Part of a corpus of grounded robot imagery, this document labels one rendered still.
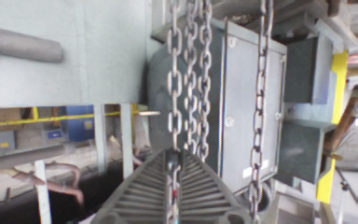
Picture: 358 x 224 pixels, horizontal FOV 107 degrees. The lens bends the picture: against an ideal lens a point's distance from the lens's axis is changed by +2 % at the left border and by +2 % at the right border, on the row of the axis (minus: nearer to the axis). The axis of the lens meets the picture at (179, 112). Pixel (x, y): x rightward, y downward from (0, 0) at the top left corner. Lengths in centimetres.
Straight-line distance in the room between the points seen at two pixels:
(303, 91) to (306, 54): 8
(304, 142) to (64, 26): 70
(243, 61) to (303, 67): 17
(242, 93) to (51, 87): 49
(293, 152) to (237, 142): 18
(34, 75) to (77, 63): 11
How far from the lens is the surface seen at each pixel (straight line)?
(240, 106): 28
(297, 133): 42
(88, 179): 106
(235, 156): 30
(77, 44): 55
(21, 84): 52
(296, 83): 42
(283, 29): 51
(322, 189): 227
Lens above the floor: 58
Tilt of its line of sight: 6 degrees up
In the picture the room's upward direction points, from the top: 180 degrees counter-clockwise
